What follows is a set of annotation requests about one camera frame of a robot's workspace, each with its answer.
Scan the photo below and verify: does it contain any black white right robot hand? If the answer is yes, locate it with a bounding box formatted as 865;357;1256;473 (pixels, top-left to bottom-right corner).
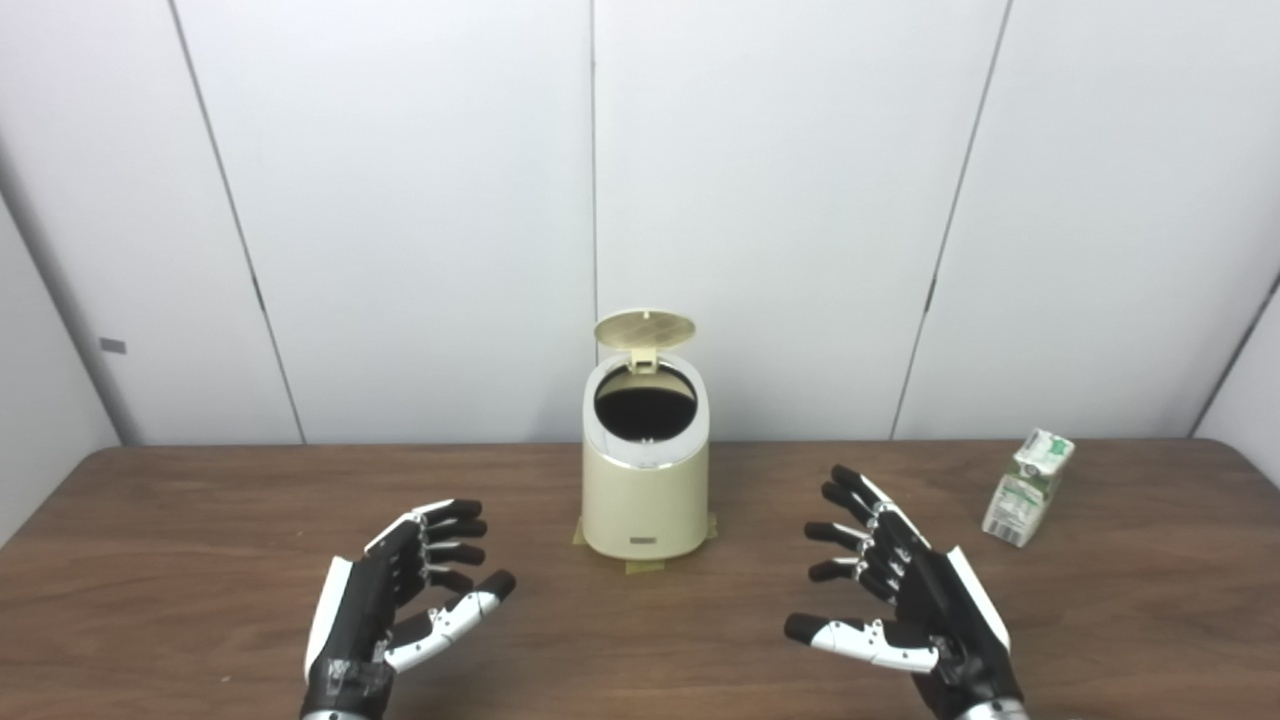
784;464;1025;717

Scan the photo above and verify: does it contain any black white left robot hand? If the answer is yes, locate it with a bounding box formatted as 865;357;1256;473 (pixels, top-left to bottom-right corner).
300;498;518;718

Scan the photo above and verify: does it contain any cream-colored round bin lid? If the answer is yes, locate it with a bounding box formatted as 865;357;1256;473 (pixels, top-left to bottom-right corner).
594;309;697;376

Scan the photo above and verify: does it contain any cream-colored bin body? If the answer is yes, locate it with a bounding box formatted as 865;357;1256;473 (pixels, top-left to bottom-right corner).
581;350;712;562

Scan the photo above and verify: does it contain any green white milk carton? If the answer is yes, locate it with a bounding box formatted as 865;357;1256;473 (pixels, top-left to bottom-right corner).
982;428;1076;548

